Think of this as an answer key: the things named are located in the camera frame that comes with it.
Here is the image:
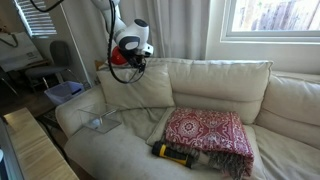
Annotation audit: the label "red white patterned blanket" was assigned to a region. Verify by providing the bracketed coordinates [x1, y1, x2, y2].
[162, 107, 255, 180]

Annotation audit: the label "small white ball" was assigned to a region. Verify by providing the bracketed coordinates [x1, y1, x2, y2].
[91, 118, 102, 130]

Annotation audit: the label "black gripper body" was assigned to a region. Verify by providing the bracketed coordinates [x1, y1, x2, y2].
[121, 49, 148, 68]

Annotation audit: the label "cream couch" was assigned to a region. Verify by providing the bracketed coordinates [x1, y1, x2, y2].
[54, 57, 320, 180]

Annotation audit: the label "white paper bag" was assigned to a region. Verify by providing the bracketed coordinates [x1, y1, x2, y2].
[0, 31, 45, 73]

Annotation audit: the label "wide cream back cushion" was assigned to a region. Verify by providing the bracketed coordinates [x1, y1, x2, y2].
[146, 57, 274, 125]

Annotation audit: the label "aluminium rail frame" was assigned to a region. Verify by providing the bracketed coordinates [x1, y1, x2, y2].
[0, 116, 25, 180]

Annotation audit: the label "white framed window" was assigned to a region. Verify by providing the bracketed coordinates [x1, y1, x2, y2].
[220, 0, 320, 44]

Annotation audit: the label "grey chair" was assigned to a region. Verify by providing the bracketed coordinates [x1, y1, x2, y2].
[24, 40, 82, 92]

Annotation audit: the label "lavender plastic bin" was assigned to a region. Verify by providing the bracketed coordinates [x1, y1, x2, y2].
[44, 80, 86, 107]

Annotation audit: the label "white curtain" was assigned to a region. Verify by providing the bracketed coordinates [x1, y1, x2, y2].
[59, 0, 211, 85]

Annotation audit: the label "black yellow flashlight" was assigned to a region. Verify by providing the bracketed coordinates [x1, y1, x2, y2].
[151, 141, 196, 169]

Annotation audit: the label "clear acrylic box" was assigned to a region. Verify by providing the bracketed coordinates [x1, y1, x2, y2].
[78, 102, 123, 135]

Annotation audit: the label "light wooden table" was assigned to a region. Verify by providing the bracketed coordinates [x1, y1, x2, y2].
[2, 107, 80, 180]

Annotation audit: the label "white window blinds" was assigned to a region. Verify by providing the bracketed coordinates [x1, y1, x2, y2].
[13, 0, 58, 38]

